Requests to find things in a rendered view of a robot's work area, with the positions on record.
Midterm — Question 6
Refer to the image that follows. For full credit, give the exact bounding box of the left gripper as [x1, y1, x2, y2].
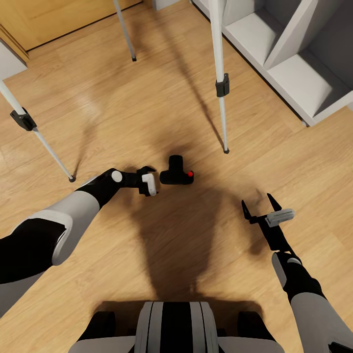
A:
[132, 166, 155, 197]

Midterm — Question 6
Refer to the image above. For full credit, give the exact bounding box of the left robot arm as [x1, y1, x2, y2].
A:
[0, 166, 156, 317]

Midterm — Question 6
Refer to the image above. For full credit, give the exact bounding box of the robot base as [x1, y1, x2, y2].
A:
[68, 311, 285, 353]

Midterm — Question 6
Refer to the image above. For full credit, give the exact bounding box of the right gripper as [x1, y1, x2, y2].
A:
[241, 193, 283, 239]

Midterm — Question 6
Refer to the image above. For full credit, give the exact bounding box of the digital camera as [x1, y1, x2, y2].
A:
[159, 155, 194, 185]

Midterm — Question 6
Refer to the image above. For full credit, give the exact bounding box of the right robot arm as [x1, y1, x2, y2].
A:
[241, 193, 353, 353]

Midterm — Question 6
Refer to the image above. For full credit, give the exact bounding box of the camera tripod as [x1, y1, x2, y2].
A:
[0, 0, 229, 182]

